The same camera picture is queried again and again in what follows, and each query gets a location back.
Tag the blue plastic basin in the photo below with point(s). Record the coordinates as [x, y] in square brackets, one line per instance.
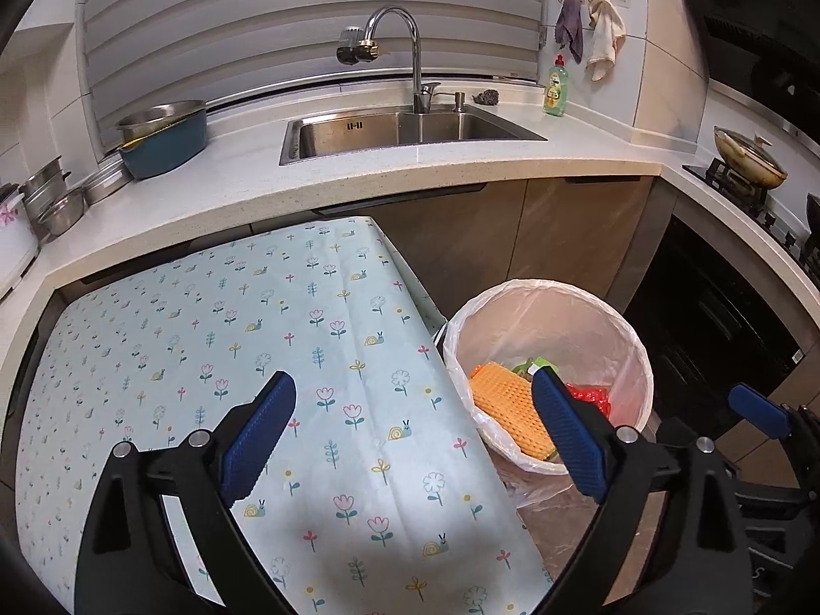
[166, 150]

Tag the black pan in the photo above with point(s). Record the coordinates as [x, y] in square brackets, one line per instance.
[813, 214]

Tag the orange foam net sheet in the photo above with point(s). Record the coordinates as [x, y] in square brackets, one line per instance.
[506, 407]

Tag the green yellow snack bag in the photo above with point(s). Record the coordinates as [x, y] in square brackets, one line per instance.
[535, 366]

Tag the stainless steel sink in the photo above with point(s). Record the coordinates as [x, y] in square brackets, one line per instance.
[384, 131]

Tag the white rice cooker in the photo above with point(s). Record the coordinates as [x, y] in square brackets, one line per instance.
[16, 237]

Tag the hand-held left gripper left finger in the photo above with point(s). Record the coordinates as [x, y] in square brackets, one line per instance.
[259, 439]

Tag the purple hanging cloth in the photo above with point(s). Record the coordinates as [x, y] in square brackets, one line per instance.
[570, 29]

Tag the wok with glass lid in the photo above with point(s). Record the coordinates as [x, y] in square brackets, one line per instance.
[749, 160]

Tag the translucent white bin liner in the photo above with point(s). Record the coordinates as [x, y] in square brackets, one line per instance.
[557, 327]

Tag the floral tablecloth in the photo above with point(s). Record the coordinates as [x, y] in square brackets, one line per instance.
[224, 346]

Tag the grey window blind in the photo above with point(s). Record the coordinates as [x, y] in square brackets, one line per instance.
[288, 25]

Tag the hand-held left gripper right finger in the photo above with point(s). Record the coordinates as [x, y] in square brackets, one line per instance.
[570, 435]

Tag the black range hood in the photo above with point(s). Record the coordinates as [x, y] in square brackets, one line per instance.
[756, 19]

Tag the chrome faucet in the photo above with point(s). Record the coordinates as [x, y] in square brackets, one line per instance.
[416, 57]

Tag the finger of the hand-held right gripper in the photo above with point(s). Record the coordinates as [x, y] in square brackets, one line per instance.
[759, 410]

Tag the green dish soap bottle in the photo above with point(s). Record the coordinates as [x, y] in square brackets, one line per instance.
[556, 93]

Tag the wooden base cabinet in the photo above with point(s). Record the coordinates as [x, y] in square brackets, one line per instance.
[512, 230]

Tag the cream hanging cloth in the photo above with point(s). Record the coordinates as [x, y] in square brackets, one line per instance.
[605, 38]

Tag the red plastic wrapper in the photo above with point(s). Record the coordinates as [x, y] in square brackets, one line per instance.
[586, 397]

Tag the small steel bowl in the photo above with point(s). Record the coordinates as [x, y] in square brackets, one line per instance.
[61, 212]

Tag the steel steamer pot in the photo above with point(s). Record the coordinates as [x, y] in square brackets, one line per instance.
[45, 180]

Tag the flat steel pan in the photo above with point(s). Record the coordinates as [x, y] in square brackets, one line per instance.
[107, 180]

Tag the large steel bowl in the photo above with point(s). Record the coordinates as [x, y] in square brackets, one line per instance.
[160, 116]

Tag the beige trash bin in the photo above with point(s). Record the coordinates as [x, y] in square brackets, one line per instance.
[532, 464]

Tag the black built-in oven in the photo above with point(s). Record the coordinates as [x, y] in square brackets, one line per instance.
[717, 320]

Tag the black gas stove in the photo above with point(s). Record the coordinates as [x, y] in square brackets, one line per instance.
[737, 195]

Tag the dark scouring pad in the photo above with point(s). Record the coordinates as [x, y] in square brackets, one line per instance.
[487, 97]

